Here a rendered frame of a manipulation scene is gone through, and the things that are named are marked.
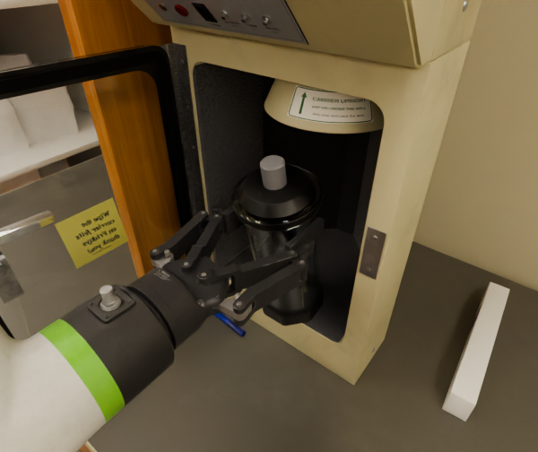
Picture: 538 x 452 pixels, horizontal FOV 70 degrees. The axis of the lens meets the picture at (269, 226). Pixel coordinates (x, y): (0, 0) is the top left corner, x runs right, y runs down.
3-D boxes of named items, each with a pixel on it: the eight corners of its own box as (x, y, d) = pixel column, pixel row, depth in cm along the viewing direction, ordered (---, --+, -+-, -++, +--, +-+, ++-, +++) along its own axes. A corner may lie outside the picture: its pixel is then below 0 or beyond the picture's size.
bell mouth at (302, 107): (312, 78, 60) (315, 39, 56) (424, 102, 51) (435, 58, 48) (235, 110, 49) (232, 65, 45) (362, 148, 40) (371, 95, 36)
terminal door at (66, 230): (202, 280, 70) (167, 42, 46) (22, 391, 53) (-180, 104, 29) (199, 278, 71) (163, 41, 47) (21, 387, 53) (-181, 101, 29)
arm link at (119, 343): (79, 370, 38) (136, 430, 33) (37, 286, 31) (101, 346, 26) (131, 332, 42) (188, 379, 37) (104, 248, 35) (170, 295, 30)
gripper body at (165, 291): (169, 317, 32) (244, 258, 38) (110, 272, 36) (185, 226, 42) (182, 369, 36) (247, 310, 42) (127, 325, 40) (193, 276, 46)
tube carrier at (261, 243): (282, 257, 66) (267, 155, 51) (338, 285, 61) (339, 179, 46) (243, 302, 61) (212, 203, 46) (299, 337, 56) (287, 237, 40)
